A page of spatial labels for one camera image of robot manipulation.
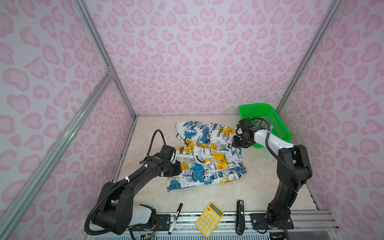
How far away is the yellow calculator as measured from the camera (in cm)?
72

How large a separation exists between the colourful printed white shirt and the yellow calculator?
130mm

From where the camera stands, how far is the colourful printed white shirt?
872 millimetres
